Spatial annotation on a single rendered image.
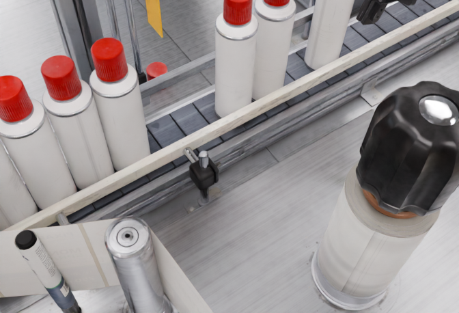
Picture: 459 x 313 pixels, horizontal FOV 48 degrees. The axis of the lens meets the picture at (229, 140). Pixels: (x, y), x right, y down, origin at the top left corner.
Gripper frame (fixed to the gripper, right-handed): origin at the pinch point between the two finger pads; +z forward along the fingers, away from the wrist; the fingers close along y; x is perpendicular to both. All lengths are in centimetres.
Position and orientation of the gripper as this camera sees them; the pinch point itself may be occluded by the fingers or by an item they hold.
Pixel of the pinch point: (371, 10)
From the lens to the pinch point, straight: 83.8
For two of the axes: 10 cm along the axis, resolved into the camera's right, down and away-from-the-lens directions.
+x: 7.7, -2.1, 6.1
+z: -3.1, 7.1, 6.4
